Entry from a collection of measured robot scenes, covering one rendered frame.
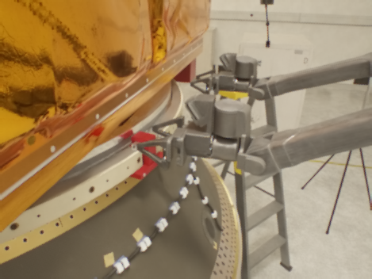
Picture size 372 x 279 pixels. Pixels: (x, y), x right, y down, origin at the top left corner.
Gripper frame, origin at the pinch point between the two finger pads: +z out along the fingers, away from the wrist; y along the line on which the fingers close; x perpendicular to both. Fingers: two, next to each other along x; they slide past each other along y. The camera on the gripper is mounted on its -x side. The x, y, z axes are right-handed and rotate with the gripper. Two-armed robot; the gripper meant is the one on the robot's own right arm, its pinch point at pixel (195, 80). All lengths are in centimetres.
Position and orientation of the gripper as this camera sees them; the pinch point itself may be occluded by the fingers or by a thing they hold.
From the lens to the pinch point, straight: 111.8
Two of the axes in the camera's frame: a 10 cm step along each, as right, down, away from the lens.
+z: -9.7, -1.2, 2.0
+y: -2.4, 4.3, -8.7
